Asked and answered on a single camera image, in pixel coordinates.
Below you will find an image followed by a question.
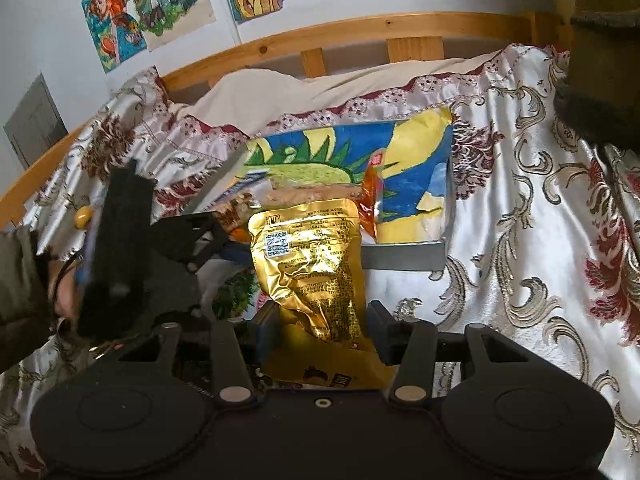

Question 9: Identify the white wall pipe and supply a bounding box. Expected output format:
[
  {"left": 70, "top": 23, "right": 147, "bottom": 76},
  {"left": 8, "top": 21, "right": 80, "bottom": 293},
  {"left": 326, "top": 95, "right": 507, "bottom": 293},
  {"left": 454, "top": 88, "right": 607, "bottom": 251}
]
[{"left": 214, "top": 0, "right": 242, "bottom": 45}]

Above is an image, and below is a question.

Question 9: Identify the grey tray with dinosaur drawing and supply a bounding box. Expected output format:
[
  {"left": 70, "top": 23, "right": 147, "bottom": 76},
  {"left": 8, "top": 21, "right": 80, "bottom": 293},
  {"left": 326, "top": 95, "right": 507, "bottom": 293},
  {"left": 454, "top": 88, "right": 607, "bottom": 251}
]
[{"left": 187, "top": 107, "right": 457, "bottom": 272}]

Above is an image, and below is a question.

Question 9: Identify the blonde cartoon child wall poster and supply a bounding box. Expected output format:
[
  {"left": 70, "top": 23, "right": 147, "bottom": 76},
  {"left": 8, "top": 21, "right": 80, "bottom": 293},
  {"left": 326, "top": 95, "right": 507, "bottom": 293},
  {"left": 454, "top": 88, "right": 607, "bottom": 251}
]
[{"left": 125, "top": 0, "right": 217, "bottom": 52}]

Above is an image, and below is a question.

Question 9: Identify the floral satin printed blanket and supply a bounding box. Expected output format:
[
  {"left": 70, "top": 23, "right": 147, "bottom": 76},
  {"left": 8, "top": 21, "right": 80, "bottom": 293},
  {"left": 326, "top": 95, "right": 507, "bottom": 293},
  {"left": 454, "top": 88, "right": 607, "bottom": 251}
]
[{"left": 0, "top": 42, "right": 640, "bottom": 480}]

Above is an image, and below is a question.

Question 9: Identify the clear nut bar packet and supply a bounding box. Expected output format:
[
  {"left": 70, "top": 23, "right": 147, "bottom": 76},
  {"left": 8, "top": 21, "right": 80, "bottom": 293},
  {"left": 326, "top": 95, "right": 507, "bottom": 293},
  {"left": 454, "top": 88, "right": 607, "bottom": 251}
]
[{"left": 218, "top": 191, "right": 262, "bottom": 235}]

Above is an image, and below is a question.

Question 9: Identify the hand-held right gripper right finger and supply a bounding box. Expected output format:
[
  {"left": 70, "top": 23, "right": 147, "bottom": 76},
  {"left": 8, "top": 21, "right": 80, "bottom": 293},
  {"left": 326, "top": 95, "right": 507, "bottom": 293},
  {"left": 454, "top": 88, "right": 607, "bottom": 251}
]
[{"left": 369, "top": 301, "right": 532, "bottom": 407}]

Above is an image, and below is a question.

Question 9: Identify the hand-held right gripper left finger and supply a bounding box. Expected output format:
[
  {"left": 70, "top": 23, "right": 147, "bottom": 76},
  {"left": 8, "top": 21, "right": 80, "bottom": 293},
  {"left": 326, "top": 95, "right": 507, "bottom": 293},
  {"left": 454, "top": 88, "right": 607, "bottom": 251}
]
[{"left": 114, "top": 302, "right": 278, "bottom": 407}]

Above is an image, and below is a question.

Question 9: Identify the grey wall panel door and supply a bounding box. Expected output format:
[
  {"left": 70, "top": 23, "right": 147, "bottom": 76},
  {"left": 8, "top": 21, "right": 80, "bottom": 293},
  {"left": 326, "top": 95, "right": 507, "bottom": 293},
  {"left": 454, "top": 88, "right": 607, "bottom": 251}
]
[{"left": 4, "top": 73, "right": 69, "bottom": 172}]

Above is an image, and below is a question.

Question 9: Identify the green and white snack packet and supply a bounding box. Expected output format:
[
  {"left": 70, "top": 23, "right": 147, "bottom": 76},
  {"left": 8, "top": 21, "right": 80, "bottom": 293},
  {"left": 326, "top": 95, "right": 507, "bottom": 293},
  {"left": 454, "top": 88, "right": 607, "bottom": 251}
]
[{"left": 212, "top": 266, "right": 259, "bottom": 322}]

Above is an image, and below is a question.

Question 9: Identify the orange-red snack packet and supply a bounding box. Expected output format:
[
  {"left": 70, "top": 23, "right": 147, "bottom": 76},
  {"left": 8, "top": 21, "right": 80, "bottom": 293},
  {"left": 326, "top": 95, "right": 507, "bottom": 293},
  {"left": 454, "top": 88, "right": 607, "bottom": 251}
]
[{"left": 361, "top": 149, "right": 390, "bottom": 240}]

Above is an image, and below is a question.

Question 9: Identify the cream pillow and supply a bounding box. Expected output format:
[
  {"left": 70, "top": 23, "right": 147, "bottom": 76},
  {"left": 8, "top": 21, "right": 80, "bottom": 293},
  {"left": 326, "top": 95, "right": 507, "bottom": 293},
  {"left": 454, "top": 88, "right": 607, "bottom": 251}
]
[{"left": 192, "top": 50, "right": 506, "bottom": 126}]

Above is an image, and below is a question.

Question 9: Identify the blue and white snack packet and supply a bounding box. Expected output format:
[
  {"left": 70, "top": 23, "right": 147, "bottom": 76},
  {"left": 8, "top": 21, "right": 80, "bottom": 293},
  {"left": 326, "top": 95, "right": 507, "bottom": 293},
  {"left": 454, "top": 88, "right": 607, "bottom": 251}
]
[{"left": 220, "top": 247, "right": 253, "bottom": 267}]

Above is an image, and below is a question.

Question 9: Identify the red-haired girl wall poster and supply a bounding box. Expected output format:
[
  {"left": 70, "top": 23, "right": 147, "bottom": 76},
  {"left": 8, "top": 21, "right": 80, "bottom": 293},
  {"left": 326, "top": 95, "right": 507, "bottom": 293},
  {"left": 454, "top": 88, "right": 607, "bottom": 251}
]
[{"left": 81, "top": 0, "right": 149, "bottom": 75}]

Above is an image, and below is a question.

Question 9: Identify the clear packet with brown snack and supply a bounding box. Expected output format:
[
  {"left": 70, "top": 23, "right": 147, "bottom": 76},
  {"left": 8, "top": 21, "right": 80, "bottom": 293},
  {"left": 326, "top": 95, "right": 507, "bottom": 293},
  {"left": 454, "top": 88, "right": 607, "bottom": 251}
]
[{"left": 259, "top": 184, "right": 362, "bottom": 209}]

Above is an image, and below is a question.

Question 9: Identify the yellow foil snack packet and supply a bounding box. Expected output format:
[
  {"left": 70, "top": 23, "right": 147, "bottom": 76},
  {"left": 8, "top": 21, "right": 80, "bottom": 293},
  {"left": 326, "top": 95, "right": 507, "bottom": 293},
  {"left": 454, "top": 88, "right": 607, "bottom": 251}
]
[{"left": 248, "top": 197, "right": 396, "bottom": 391}]

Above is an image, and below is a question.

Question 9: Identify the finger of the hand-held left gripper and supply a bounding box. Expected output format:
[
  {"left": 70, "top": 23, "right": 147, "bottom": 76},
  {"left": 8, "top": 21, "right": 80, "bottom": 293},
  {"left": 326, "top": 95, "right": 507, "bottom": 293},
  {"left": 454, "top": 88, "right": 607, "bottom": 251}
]
[{"left": 152, "top": 211, "right": 232, "bottom": 273}]

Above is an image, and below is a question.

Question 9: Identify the person's left hand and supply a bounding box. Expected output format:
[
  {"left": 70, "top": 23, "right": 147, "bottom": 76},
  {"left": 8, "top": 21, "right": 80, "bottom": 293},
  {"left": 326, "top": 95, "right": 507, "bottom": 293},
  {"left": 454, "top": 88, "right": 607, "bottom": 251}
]
[{"left": 52, "top": 267, "right": 86, "bottom": 318}]

